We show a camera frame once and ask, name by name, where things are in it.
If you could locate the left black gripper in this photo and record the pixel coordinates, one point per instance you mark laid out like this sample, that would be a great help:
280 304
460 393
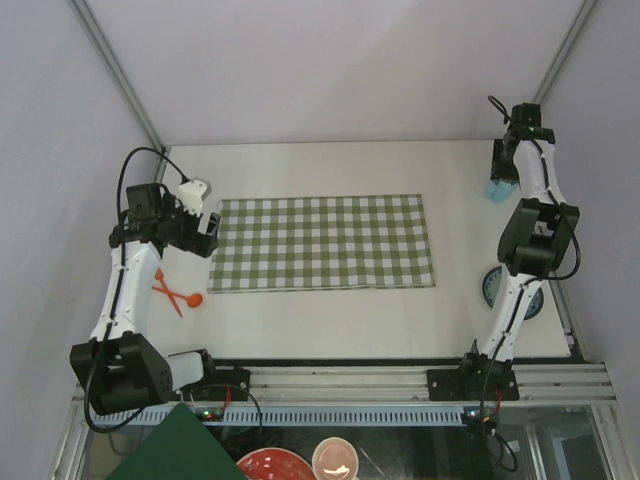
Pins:
196 242

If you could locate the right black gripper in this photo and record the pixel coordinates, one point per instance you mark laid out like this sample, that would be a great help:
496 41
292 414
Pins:
498 171

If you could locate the orange plastic fork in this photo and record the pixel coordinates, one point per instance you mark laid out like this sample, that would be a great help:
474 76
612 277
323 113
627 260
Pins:
161 287

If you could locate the light blue mug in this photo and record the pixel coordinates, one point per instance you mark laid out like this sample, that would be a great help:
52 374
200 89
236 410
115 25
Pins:
499 191

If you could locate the orange plastic spoon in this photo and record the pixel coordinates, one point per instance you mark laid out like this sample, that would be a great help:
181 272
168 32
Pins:
192 301

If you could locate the green white checkered cloth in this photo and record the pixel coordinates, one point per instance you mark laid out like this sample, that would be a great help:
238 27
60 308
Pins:
322 243

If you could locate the blue patterned plate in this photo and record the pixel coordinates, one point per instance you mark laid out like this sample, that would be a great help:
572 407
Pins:
490 288

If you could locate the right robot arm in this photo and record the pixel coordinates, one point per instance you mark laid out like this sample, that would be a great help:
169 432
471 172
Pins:
538 244

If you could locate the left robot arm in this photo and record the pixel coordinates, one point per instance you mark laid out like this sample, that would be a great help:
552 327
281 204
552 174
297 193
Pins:
118 367

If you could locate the green board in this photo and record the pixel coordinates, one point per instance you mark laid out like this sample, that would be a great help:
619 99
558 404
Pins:
180 447

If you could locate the red plate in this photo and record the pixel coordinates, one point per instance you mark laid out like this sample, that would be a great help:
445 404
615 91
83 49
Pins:
275 463

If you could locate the pink bowl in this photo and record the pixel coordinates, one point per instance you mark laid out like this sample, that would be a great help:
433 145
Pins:
335 458

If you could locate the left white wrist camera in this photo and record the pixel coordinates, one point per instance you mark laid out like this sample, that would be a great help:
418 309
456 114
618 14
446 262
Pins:
192 194

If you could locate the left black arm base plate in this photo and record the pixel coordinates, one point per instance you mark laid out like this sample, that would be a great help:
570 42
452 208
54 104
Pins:
216 385

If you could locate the perforated grey cable tray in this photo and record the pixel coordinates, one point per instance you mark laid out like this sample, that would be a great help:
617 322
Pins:
359 416

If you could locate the aluminium frame rail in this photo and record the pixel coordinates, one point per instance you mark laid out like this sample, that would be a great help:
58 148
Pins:
539 385

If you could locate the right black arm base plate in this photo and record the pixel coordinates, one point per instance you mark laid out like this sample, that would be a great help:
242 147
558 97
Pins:
454 385

